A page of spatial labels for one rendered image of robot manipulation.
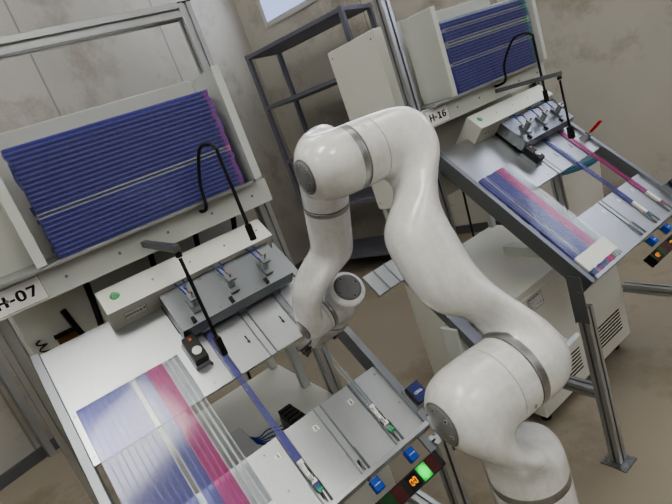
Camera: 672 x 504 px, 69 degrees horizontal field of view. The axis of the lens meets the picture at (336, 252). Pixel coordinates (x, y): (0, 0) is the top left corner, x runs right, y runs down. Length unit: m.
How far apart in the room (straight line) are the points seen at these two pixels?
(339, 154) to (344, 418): 0.75
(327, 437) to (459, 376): 0.61
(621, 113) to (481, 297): 3.64
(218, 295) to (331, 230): 0.51
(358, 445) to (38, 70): 3.71
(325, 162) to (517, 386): 0.39
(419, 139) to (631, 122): 3.60
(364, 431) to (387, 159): 0.74
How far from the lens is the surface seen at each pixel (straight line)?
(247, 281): 1.38
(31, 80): 4.32
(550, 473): 0.81
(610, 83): 4.26
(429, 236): 0.70
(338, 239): 0.96
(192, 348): 1.29
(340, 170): 0.69
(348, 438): 1.25
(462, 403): 0.68
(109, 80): 4.58
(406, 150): 0.74
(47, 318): 1.53
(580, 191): 3.72
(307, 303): 1.00
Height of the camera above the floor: 1.50
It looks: 15 degrees down
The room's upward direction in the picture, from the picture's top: 20 degrees counter-clockwise
